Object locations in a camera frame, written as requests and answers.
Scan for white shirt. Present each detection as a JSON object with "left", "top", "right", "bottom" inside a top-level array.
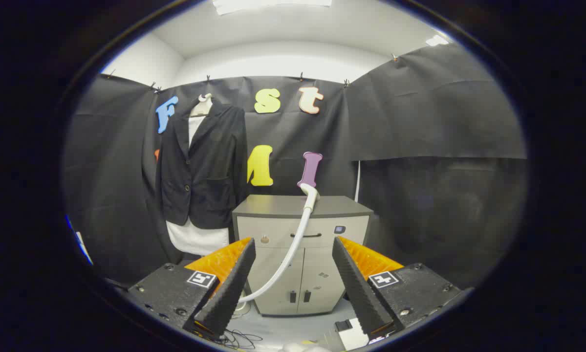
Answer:
[{"left": 166, "top": 115, "right": 231, "bottom": 257}]

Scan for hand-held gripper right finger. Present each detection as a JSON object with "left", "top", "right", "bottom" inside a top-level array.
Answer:
[{"left": 332, "top": 236, "right": 469, "bottom": 338}]

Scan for white clothes hanger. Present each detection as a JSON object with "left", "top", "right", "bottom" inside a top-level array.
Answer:
[{"left": 190, "top": 93, "right": 214, "bottom": 118}]

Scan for grey cabinet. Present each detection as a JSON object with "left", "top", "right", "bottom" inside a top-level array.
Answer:
[{"left": 232, "top": 195, "right": 374, "bottom": 317}]

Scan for white garment steamer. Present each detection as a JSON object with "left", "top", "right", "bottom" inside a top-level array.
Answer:
[{"left": 234, "top": 182, "right": 321, "bottom": 313}]

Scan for long ceiling light panel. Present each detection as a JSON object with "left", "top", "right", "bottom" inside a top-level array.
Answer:
[{"left": 212, "top": 0, "right": 332, "bottom": 15}]

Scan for thin black floor cables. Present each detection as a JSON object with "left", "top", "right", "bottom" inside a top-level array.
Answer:
[{"left": 219, "top": 329, "right": 264, "bottom": 350}]

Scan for black and white device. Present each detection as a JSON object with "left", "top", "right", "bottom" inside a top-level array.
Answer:
[{"left": 334, "top": 318, "right": 371, "bottom": 350}]

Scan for black backdrop cloth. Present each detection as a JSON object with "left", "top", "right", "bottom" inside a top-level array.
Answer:
[{"left": 63, "top": 43, "right": 528, "bottom": 289}]

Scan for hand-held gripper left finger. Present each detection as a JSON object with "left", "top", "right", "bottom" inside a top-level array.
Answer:
[{"left": 127, "top": 237, "right": 257, "bottom": 340}]

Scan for black suit jacket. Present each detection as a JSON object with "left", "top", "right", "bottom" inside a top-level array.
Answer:
[{"left": 156, "top": 100, "right": 248, "bottom": 230}]

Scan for blue and white object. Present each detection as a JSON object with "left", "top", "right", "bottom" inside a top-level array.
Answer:
[{"left": 65, "top": 215, "right": 94, "bottom": 267}]

